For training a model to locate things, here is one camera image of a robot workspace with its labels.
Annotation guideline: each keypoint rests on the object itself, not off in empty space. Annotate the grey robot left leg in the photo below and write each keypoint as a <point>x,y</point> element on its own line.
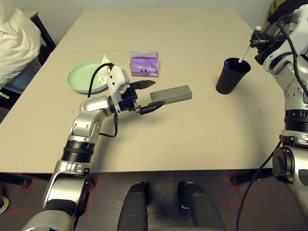
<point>133,207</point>

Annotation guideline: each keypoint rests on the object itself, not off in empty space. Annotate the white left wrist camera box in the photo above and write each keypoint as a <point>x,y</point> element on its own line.
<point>118,79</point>

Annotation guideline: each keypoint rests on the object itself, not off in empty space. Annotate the blue marker pen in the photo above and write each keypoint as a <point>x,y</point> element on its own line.
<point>227,65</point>

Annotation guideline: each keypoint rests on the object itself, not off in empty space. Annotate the white tissue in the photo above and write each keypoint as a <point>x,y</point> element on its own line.
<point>104,72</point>

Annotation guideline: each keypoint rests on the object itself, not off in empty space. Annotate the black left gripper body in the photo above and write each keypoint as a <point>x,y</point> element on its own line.
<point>128,99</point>

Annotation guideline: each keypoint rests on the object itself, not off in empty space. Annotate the grey robot right leg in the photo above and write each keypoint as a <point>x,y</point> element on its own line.
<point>199,209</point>

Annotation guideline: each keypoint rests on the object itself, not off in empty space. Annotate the grey glasses case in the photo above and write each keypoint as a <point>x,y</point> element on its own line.
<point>170,95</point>

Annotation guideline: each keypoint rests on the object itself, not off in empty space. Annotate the white marker blue band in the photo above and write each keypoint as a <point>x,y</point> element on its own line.
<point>247,45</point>

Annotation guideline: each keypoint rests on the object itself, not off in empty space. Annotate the dark clothes pile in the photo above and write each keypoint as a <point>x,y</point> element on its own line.
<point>280,9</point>

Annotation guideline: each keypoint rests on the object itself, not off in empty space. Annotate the purple tissue pack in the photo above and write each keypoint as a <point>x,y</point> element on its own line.
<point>144,65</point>

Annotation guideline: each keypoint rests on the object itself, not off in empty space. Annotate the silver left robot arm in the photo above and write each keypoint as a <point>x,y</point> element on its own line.
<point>79,134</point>

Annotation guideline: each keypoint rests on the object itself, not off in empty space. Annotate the black-legged side desk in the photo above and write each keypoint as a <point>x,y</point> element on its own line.
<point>43,31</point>

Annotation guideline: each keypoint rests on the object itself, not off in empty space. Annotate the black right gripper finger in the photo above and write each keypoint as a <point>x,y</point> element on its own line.
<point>261,42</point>
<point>265,36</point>

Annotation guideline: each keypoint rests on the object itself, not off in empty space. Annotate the white sneaker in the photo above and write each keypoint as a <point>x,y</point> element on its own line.
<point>4,204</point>

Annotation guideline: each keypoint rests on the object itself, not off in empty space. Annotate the black plastic cup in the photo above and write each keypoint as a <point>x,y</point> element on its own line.
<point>229,79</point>

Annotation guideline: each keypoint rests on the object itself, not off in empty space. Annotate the black chair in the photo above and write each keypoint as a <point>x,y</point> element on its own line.
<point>9,92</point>

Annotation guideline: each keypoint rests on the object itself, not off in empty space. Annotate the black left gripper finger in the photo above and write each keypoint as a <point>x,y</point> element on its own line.
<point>151,107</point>
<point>143,84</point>

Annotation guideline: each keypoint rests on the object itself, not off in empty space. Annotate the green plastic plate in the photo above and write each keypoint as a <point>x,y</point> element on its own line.
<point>83,75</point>

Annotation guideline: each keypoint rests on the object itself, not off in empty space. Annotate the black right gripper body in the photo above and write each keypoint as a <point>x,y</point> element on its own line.
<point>269,47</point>

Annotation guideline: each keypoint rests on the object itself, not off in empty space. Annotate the person in white jacket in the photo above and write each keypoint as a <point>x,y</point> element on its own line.
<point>16,45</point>

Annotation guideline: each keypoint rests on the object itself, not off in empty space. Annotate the wooden stool yellow seat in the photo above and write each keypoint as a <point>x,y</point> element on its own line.
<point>267,26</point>

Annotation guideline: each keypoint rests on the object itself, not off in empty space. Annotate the grey robot leg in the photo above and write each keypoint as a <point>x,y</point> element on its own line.
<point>199,209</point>
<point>133,207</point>

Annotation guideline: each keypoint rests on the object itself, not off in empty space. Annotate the grey robot torso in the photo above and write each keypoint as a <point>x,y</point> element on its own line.
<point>45,221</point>

